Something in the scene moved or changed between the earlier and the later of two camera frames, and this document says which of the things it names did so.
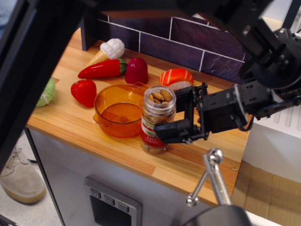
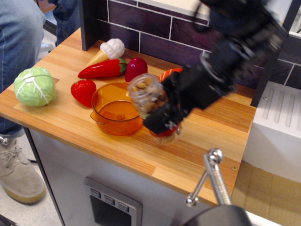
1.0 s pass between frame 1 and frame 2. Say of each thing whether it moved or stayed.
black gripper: moved
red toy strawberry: stayed
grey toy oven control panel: stayed
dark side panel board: stayed
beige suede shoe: stayed
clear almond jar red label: moved
